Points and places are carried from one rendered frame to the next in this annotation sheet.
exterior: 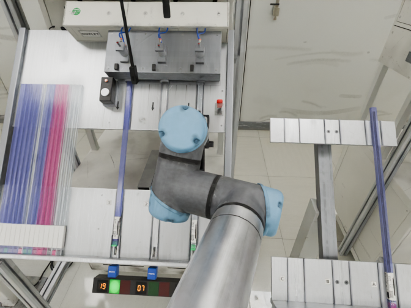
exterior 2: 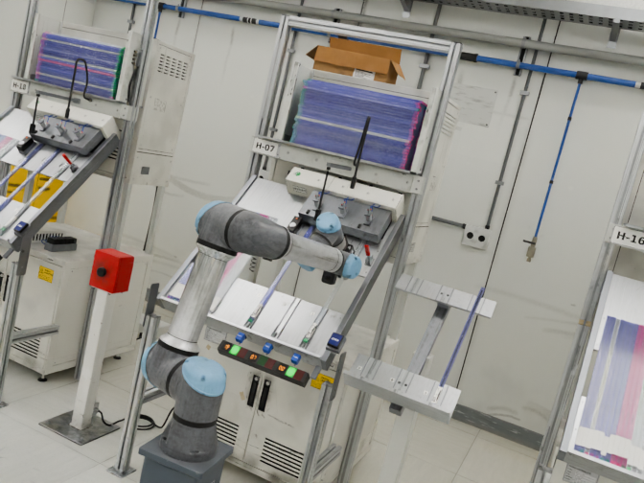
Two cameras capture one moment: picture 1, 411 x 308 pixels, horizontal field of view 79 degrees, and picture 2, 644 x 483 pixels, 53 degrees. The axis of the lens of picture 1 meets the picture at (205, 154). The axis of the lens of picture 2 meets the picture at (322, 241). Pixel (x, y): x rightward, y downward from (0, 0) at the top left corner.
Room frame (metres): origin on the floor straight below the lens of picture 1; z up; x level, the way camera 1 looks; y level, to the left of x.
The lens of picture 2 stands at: (-1.61, -0.62, 1.38)
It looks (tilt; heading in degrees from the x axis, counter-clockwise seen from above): 8 degrees down; 19
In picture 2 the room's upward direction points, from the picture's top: 14 degrees clockwise
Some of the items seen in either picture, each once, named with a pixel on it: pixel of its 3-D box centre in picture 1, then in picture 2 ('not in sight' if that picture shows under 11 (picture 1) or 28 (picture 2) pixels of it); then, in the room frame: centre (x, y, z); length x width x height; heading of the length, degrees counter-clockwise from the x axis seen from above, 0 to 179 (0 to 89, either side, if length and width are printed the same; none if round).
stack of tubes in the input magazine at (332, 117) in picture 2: not in sight; (357, 124); (0.89, 0.20, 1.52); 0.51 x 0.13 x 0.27; 87
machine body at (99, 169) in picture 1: (162, 197); (289, 391); (1.02, 0.25, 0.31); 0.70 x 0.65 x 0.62; 87
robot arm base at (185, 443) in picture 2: not in sight; (192, 429); (-0.17, 0.09, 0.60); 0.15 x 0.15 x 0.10
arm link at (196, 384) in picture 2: not in sight; (199, 387); (-0.17, 0.10, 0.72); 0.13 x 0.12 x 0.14; 70
